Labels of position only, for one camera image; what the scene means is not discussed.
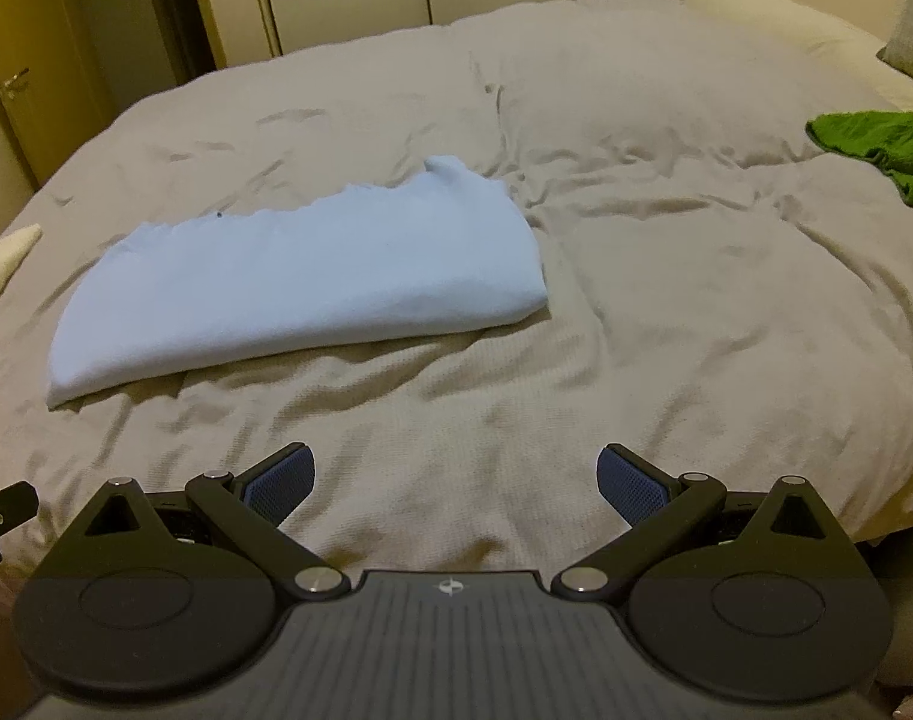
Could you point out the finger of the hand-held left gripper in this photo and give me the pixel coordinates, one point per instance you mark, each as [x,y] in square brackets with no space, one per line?
[6,506]

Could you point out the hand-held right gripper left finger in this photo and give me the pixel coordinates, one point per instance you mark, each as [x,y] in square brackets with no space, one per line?
[280,484]

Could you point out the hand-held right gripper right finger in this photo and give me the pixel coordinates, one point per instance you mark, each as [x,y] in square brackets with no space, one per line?
[633,486]

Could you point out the light blue shirt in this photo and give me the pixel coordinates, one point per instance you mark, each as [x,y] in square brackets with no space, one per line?
[299,285]

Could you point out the grey duvet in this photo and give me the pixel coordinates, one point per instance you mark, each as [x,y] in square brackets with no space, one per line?
[651,277]

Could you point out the green garment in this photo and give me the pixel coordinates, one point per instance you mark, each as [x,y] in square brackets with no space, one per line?
[869,135]

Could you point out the yellow wooden door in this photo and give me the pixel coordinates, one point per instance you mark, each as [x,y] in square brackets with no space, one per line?
[44,52]

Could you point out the cream long pillow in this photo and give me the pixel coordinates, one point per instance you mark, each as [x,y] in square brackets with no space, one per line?
[771,15]

